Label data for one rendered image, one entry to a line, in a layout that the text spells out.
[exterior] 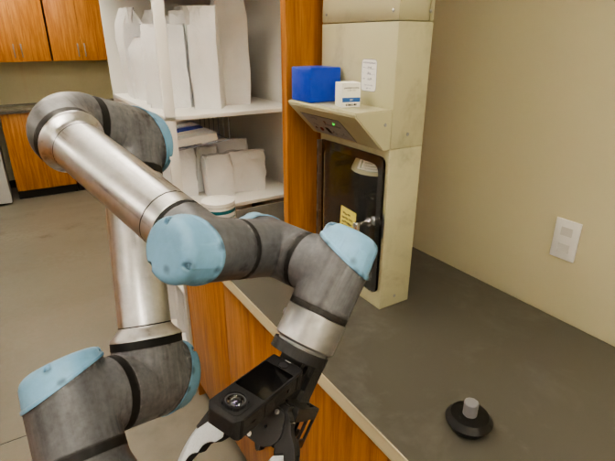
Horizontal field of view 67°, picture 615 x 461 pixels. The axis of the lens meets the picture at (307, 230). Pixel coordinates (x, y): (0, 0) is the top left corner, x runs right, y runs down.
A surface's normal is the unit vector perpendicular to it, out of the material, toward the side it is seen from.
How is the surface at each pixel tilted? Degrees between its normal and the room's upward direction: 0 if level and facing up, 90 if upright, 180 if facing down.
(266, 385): 8
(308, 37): 90
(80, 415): 45
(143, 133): 68
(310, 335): 62
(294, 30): 90
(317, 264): 52
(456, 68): 90
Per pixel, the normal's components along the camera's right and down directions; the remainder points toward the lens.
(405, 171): 0.53, 0.32
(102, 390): 0.73, -0.49
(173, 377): 0.81, -0.19
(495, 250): -0.85, 0.20
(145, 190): -0.14, -0.60
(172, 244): -0.56, -0.01
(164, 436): 0.00, -0.92
